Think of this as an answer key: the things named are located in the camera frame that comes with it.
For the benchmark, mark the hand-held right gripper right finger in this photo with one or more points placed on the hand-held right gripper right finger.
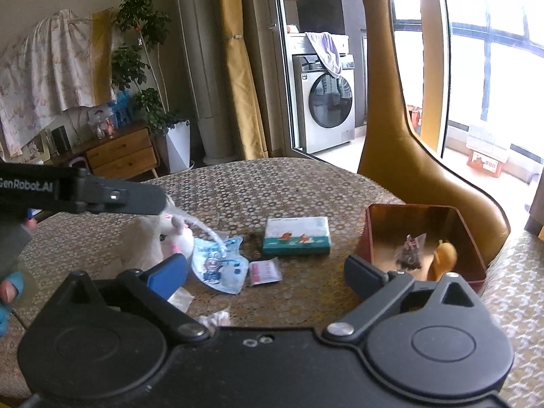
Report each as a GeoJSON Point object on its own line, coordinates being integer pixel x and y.
{"type": "Point", "coordinates": [361, 274]}

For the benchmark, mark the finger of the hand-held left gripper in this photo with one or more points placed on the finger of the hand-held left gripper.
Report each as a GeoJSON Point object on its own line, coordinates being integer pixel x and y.
{"type": "Point", "coordinates": [123, 202]}

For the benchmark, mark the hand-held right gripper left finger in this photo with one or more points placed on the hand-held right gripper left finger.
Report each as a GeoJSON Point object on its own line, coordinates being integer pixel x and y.
{"type": "Point", "coordinates": [168, 270]}

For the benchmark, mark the clear plastic bag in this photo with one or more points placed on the clear plastic bag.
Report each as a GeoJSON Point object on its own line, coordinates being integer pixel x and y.
{"type": "Point", "coordinates": [182, 299]}

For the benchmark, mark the red box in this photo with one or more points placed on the red box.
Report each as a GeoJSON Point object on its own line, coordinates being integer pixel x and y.
{"type": "Point", "coordinates": [374, 238]}

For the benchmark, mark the white plush rabbit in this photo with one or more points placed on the white plush rabbit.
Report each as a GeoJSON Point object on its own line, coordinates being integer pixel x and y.
{"type": "Point", "coordinates": [144, 238]}

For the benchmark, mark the blue printed plastic package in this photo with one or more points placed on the blue printed plastic package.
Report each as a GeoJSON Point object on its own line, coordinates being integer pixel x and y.
{"type": "Point", "coordinates": [221, 265]}

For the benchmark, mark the person's left hand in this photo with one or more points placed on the person's left hand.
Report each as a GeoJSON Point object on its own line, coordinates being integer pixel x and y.
{"type": "Point", "coordinates": [19, 282]}

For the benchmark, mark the wooden drawer cabinet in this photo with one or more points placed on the wooden drawer cabinet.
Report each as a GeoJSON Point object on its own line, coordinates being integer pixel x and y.
{"type": "Point", "coordinates": [123, 155]}

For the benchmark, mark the small clear trinket packet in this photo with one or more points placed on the small clear trinket packet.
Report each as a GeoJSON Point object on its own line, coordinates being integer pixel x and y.
{"type": "Point", "coordinates": [409, 251]}

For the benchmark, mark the black speaker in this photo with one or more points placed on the black speaker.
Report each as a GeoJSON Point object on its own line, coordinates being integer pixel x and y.
{"type": "Point", "coordinates": [61, 139]}

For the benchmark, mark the teal and white tissue pack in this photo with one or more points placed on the teal and white tissue pack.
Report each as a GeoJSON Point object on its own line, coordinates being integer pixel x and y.
{"type": "Point", "coordinates": [296, 236]}

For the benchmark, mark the white plant pot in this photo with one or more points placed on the white plant pot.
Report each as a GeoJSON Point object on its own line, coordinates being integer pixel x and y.
{"type": "Point", "coordinates": [178, 146]}

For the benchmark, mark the yellow toy figure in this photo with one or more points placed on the yellow toy figure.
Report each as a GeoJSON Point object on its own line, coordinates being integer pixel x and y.
{"type": "Point", "coordinates": [444, 261]}

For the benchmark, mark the blue packs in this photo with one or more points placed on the blue packs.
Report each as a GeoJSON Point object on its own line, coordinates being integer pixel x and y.
{"type": "Point", "coordinates": [124, 108]}

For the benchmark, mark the small pink packet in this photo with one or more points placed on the small pink packet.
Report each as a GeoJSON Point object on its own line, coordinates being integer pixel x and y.
{"type": "Point", "coordinates": [264, 272]}

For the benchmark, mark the floral cloth cover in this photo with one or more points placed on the floral cloth cover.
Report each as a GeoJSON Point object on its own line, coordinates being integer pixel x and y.
{"type": "Point", "coordinates": [46, 72]}

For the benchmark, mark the gold patterned tablecloth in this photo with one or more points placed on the gold patterned tablecloth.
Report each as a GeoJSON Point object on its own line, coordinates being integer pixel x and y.
{"type": "Point", "coordinates": [255, 187]}

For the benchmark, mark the yellow fabric panel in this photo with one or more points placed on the yellow fabric panel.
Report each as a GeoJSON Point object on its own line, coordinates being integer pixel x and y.
{"type": "Point", "coordinates": [102, 59]}

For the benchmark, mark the white standing air conditioner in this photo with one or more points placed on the white standing air conditioner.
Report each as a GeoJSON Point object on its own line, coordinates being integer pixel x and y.
{"type": "Point", "coordinates": [204, 72]}

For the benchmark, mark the orange cardboard box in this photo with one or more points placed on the orange cardboard box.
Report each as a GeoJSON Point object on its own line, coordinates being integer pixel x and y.
{"type": "Point", "coordinates": [486, 159]}

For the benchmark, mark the white washing machine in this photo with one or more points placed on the white washing machine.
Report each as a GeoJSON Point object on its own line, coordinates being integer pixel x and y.
{"type": "Point", "coordinates": [327, 106]}

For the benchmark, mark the yellow curtain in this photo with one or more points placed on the yellow curtain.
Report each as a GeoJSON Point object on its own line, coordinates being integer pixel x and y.
{"type": "Point", "coordinates": [238, 72]}

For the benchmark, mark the green potted plant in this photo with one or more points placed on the green potted plant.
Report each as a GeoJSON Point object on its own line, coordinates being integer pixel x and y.
{"type": "Point", "coordinates": [136, 21]}

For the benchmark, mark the purple cloth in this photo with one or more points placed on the purple cloth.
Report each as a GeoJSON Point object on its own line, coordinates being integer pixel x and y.
{"type": "Point", "coordinates": [327, 49]}

